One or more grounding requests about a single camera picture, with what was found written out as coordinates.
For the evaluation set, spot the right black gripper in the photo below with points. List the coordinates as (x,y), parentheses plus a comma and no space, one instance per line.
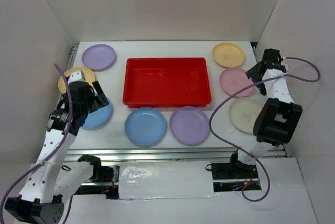
(253,73)

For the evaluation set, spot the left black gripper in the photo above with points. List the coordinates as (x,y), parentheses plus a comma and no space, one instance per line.
(102,100)

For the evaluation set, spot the pink plate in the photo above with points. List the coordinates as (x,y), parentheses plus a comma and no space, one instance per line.
(233,79)

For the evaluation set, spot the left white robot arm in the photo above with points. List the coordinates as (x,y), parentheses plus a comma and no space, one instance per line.
(43,197)

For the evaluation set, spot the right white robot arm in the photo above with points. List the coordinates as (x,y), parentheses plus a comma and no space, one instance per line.
(277,119)

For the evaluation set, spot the red plastic bin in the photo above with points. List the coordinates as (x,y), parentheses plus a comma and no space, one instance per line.
(166,83)

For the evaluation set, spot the blue plate left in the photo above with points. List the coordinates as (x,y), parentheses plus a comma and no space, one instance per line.
(98,118)

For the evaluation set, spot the blue plate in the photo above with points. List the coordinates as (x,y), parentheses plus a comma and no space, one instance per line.
(98,118)
(145,127)

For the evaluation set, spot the cream plate right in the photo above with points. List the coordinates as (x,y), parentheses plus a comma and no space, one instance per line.
(243,113)

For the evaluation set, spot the purple plate back left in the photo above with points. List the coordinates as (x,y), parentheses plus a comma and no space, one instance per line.
(98,57)

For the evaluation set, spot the purple plate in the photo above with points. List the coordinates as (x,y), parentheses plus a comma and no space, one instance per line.
(98,57)
(189,125)

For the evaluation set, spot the blue plate front centre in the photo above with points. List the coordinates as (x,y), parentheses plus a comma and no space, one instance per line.
(145,127)

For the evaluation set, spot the purple plate front centre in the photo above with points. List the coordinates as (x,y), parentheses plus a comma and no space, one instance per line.
(189,125)

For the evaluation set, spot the white foil cover panel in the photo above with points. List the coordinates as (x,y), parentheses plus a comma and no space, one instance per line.
(171,180)

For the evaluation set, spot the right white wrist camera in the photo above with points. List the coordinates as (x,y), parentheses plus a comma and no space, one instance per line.
(285,64)

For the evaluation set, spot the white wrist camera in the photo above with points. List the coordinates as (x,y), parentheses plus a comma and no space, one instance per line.
(76,76)
(285,64)

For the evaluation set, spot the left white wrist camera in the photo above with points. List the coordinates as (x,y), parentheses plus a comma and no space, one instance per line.
(76,76)

